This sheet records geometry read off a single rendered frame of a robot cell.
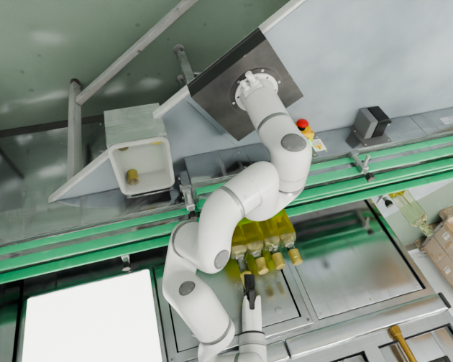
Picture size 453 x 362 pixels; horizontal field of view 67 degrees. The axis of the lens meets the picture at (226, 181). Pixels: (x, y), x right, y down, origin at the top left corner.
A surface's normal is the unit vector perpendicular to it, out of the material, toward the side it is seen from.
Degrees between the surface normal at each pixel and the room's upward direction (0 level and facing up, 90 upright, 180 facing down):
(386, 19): 0
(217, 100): 1
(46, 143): 90
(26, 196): 90
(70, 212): 90
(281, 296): 90
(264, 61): 1
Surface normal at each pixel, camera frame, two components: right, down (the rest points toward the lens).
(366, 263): 0.00, -0.65
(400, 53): 0.27, 0.74
